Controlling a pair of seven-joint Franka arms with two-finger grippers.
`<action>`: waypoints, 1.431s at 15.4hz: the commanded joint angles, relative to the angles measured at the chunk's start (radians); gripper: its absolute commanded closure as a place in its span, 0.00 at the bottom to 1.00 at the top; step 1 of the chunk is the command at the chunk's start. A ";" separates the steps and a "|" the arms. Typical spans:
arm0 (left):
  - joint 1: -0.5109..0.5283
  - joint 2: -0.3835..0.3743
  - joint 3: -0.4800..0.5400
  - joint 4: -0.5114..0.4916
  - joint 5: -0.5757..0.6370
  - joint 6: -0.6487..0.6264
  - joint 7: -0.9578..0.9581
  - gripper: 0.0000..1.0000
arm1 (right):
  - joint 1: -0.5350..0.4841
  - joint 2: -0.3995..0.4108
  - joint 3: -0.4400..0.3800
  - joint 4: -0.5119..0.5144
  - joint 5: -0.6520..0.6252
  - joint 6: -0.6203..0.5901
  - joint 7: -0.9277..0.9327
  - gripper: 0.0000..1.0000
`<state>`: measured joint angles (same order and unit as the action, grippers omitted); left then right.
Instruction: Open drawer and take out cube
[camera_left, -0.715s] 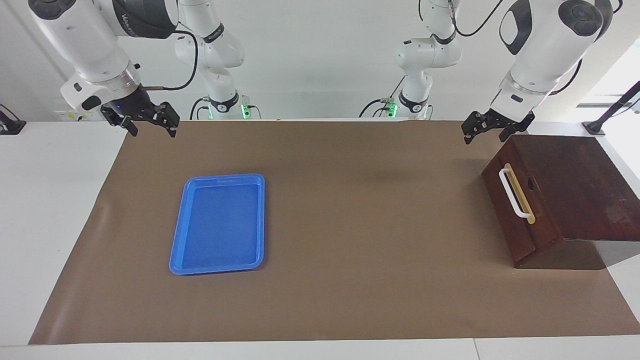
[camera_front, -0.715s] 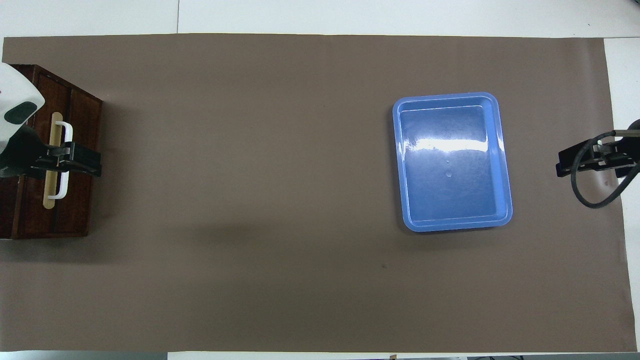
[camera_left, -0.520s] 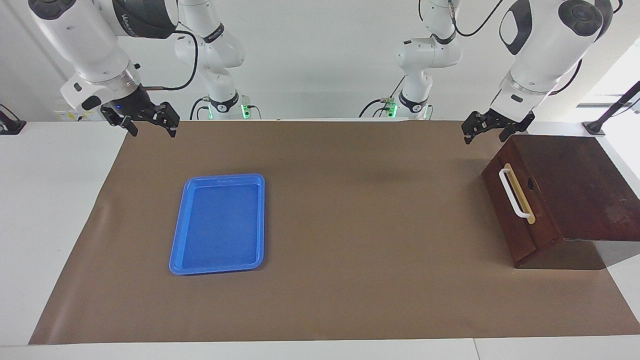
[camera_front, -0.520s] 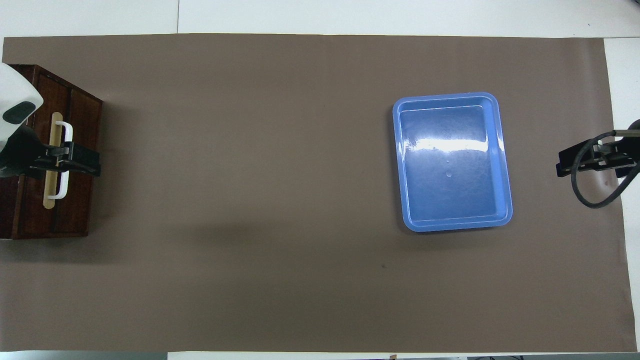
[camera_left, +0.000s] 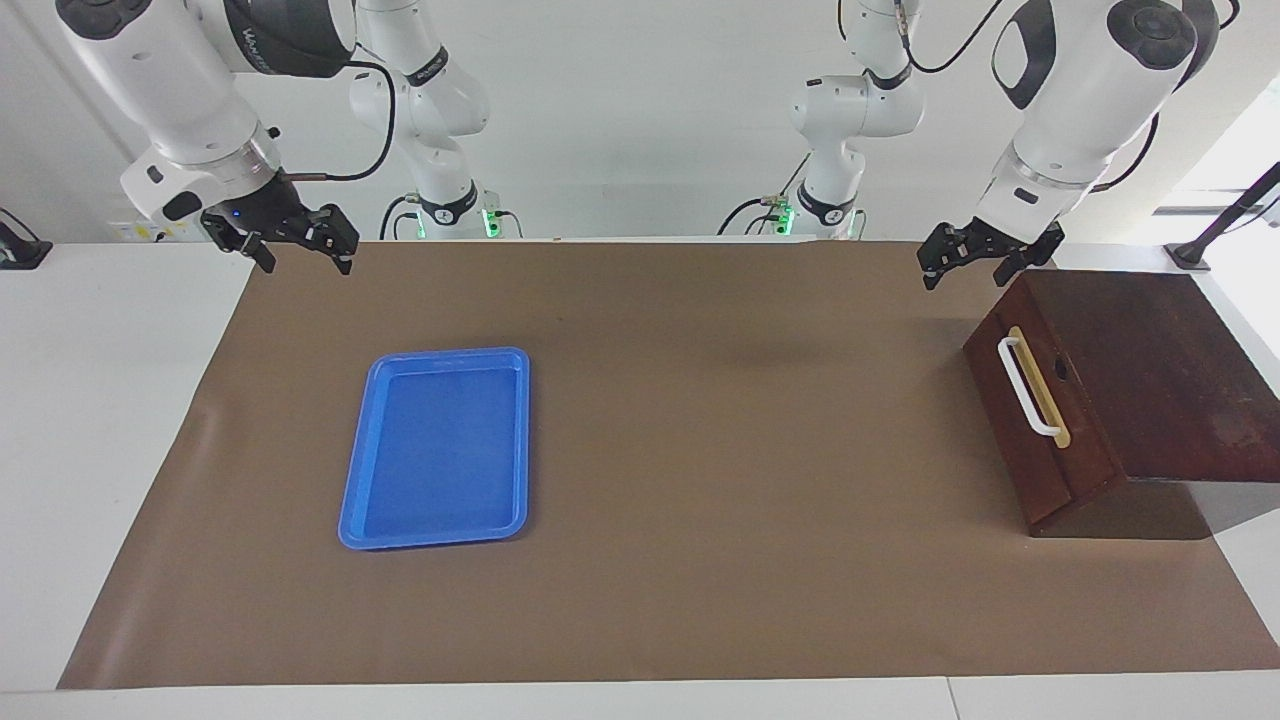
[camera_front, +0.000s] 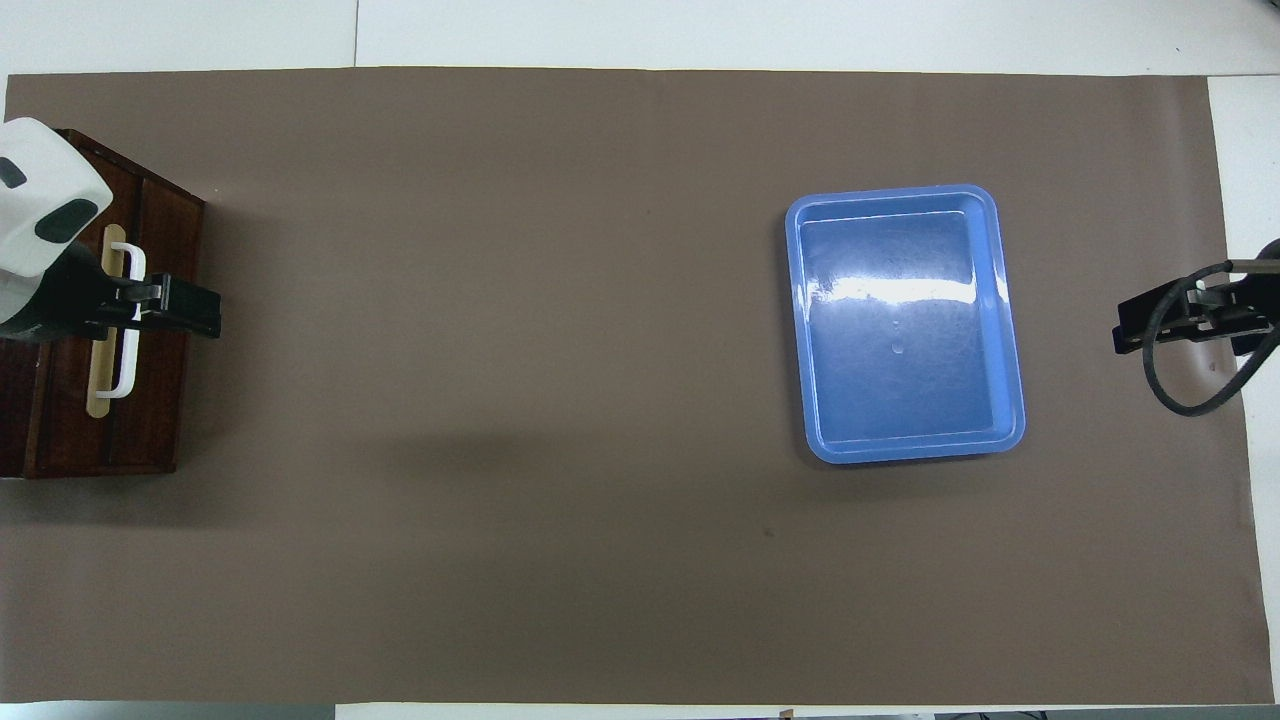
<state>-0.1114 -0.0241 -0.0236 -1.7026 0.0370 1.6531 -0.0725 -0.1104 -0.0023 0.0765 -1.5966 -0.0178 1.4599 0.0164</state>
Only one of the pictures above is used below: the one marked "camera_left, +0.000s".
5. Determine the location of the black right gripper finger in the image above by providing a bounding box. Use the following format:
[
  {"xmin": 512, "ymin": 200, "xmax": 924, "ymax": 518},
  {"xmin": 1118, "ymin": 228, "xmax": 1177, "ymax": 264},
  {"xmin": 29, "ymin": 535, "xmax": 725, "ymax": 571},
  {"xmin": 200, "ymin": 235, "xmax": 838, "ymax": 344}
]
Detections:
[
  {"xmin": 232, "ymin": 232, "xmax": 277, "ymax": 274},
  {"xmin": 318, "ymin": 205, "xmax": 361, "ymax": 276}
]

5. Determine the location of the wooden drawer with white handle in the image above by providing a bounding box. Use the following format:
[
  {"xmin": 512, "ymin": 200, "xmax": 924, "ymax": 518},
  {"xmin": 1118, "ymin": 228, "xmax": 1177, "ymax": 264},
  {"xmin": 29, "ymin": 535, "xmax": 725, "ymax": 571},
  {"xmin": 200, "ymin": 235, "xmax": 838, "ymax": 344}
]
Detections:
[{"xmin": 963, "ymin": 272, "xmax": 1127, "ymax": 528}]

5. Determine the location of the dark brown wooden cabinet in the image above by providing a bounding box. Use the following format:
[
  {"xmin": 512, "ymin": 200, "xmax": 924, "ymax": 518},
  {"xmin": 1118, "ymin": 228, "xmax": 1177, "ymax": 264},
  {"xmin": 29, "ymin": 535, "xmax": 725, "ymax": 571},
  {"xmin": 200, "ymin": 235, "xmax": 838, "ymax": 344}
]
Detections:
[{"xmin": 963, "ymin": 268, "xmax": 1280, "ymax": 541}]

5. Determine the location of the blue plastic tray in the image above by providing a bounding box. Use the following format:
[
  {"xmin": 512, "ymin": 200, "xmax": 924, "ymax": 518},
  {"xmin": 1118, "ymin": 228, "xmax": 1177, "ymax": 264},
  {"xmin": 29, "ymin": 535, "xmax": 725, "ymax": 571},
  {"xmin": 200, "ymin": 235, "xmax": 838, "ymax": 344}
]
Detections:
[{"xmin": 337, "ymin": 346, "xmax": 531, "ymax": 551}]

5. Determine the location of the brown table mat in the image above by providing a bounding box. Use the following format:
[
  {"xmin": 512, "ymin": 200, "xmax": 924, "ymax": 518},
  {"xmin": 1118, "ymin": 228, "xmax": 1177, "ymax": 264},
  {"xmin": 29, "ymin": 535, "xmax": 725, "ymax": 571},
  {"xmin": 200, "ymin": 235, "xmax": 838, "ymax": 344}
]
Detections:
[{"xmin": 57, "ymin": 240, "xmax": 1280, "ymax": 691}]

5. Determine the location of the black right base cable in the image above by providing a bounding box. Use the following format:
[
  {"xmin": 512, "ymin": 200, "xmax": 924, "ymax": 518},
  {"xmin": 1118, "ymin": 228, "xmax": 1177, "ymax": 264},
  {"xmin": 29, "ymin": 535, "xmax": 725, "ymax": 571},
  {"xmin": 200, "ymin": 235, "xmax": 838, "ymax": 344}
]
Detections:
[{"xmin": 378, "ymin": 193, "xmax": 426, "ymax": 241}]

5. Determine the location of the black base cable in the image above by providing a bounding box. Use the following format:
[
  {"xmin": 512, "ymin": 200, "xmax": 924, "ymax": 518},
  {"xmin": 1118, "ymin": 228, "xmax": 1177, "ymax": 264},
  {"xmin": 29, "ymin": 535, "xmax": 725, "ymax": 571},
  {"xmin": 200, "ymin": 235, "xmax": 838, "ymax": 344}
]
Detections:
[
  {"xmin": 716, "ymin": 150, "xmax": 811, "ymax": 237},
  {"xmin": 378, "ymin": 193, "xmax": 426, "ymax": 241}
]

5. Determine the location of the white wall socket strip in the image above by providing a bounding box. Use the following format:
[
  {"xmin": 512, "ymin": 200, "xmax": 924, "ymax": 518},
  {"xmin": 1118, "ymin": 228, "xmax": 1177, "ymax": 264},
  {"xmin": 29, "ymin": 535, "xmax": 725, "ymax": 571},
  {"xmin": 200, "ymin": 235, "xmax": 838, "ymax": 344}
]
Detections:
[{"xmin": 108, "ymin": 218, "xmax": 206, "ymax": 244}]

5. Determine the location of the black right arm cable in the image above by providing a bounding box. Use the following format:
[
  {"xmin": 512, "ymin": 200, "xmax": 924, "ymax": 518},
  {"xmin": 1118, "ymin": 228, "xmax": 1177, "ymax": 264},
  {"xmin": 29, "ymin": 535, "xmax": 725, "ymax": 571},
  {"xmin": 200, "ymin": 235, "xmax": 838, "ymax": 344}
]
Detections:
[{"xmin": 280, "ymin": 60, "xmax": 398, "ymax": 184}]

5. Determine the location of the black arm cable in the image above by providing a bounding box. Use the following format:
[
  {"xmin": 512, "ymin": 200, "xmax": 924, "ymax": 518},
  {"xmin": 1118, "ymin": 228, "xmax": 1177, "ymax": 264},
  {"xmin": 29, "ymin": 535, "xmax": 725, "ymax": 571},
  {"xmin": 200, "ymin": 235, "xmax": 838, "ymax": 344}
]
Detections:
[
  {"xmin": 280, "ymin": 60, "xmax": 398, "ymax": 184},
  {"xmin": 895, "ymin": 0, "xmax": 1241, "ymax": 193}
]

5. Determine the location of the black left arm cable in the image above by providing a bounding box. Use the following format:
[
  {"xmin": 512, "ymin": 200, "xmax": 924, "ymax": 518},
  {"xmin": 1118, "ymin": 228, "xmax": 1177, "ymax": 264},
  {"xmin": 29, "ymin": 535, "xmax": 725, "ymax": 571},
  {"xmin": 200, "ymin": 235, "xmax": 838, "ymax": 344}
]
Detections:
[{"xmin": 895, "ymin": 0, "xmax": 1241, "ymax": 193}]

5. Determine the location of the black camera stand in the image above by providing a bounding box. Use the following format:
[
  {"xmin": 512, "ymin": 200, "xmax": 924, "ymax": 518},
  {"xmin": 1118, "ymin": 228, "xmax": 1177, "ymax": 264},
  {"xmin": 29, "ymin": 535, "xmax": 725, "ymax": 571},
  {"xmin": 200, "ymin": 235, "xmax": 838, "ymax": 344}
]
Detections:
[{"xmin": 1165, "ymin": 160, "xmax": 1280, "ymax": 273}]

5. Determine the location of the black left base cable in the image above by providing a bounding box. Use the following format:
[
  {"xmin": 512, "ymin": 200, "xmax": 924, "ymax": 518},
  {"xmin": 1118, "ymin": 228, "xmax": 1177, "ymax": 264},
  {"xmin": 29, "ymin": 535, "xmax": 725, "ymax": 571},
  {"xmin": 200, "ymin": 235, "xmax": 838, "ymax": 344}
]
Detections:
[{"xmin": 716, "ymin": 150, "xmax": 811, "ymax": 237}]

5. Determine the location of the black clamp mount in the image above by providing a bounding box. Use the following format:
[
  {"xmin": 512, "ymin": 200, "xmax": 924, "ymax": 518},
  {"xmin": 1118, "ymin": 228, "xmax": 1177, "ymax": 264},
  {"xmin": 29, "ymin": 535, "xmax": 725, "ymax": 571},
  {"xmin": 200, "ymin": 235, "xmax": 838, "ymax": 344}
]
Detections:
[{"xmin": 0, "ymin": 207, "xmax": 53, "ymax": 271}]

